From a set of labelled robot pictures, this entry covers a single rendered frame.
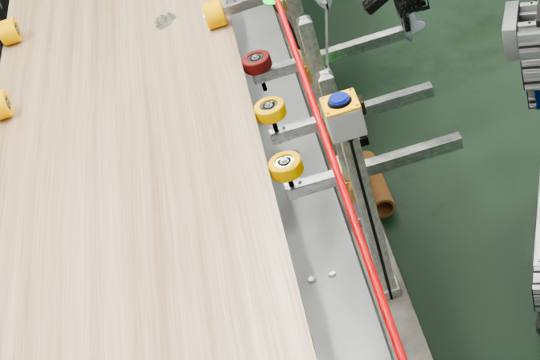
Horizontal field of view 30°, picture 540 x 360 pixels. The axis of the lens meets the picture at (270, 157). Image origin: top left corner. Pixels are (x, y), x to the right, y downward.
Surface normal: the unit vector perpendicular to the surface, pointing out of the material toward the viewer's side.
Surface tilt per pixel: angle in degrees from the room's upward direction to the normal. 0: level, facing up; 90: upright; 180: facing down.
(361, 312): 0
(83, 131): 0
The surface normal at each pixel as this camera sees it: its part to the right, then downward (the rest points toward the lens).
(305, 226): -0.25, -0.77
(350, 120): 0.15, 0.56
